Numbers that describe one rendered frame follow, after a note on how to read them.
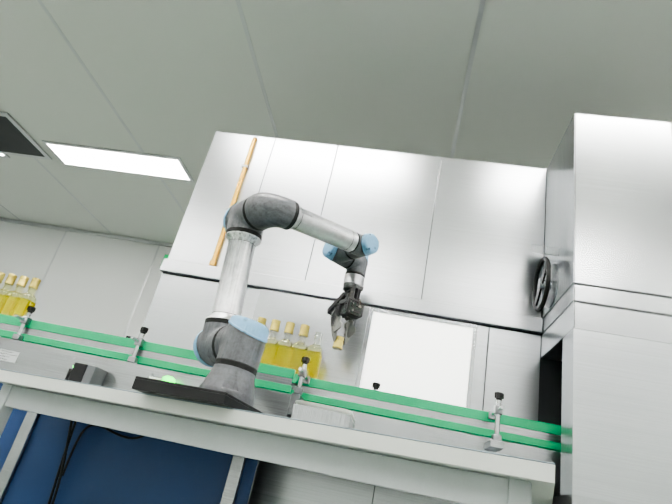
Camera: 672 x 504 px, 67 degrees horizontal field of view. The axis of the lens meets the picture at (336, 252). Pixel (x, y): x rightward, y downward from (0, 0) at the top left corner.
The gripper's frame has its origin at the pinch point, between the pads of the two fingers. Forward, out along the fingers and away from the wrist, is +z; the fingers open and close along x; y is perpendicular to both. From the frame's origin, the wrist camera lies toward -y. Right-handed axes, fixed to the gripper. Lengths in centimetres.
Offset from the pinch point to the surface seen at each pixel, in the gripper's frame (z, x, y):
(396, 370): 2.4, 29.0, -3.4
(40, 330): 18, -92, -58
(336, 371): 7.2, 10.3, -16.3
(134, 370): 26, -59, -32
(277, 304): -15.5, -14.1, -33.5
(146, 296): -98, -27, -407
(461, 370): -2.1, 48.7, 10.6
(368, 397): 17.4, 13.1, 5.4
